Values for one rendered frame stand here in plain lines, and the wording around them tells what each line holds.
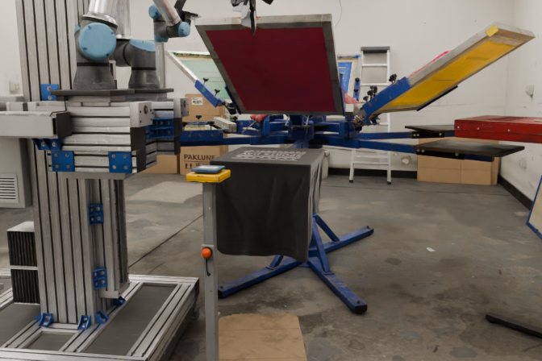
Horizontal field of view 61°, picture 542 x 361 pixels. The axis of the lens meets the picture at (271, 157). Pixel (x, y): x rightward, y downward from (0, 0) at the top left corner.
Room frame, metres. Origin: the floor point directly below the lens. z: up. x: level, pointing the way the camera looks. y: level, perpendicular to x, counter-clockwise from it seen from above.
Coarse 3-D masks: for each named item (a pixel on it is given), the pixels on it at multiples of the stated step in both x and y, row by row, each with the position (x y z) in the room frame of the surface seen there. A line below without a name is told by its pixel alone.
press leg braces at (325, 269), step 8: (312, 224) 3.14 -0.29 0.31; (320, 224) 3.34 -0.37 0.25; (312, 232) 3.12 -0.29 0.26; (328, 232) 3.41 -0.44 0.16; (320, 240) 3.06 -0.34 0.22; (336, 240) 3.49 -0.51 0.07; (320, 248) 3.01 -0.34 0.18; (280, 256) 3.02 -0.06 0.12; (320, 256) 2.97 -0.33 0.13; (272, 264) 2.99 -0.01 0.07; (280, 264) 3.02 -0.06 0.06; (328, 264) 2.93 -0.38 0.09; (328, 272) 2.89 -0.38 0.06
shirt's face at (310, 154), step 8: (232, 152) 2.23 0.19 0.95; (240, 152) 2.23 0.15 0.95; (312, 152) 2.23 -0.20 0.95; (216, 160) 1.99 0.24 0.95; (224, 160) 1.99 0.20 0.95; (232, 160) 1.99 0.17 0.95; (240, 160) 1.99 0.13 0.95; (248, 160) 1.99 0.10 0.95; (256, 160) 1.99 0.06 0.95; (264, 160) 1.99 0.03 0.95; (272, 160) 1.99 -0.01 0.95; (280, 160) 1.99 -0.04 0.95; (288, 160) 1.99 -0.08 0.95; (296, 160) 1.99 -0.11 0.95; (304, 160) 1.99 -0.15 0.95; (312, 160) 1.99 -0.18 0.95
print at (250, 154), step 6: (252, 150) 2.31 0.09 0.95; (234, 156) 2.10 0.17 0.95; (240, 156) 2.10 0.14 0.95; (246, 156) 2.10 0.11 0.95; (252, 156) 2.10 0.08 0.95; (258, 156) 2.10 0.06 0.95; (264, 156) 2.10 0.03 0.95; (270, 156) 2.10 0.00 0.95; (276, 156) 2.10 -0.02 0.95; (282, 156) 2.10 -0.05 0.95; (288, 156) 2.10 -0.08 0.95; (294, 156) 2.10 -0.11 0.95; (300, 156) 2.10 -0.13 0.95
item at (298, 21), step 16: (256, 16) 2.00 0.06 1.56; (272, 16) 1.99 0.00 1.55; (288, 16) 1.97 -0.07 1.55; (304, 16) 1.95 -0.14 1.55; (320, 16) 1.93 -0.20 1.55; (208, 48) 2.18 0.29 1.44; (336, 64) 2.17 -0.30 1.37; (224, 80) 2.40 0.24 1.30; (336, 80) 2.27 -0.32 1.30; (336, 96) 2.40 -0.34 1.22; (256, 112) 2.66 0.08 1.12; (272, 112) 2.64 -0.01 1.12; (288, 112) 2.61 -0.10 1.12; (304, 112) 2.59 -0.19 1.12; (320, 112) 2.57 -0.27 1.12; (336, 112) 2.54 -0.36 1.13
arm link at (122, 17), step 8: (120, 0) 2.29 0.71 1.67; (128, 0) 2.33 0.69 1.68; (120, 8) 2.29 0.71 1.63; (128, 8) 2.32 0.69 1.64; (120, 16) 2.29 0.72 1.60; (128, 16) 2.32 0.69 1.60; (120, 24) 2.29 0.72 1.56; (128, 24) 2.32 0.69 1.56; (120, 32) 2.29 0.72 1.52; (128, 32) 2.32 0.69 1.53; (120, 40) 2.28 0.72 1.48; (128, 40) 2.29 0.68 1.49; (120, 48) 2.27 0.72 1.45; (120, 56) 2.26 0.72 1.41; (120, 64) 2.30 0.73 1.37
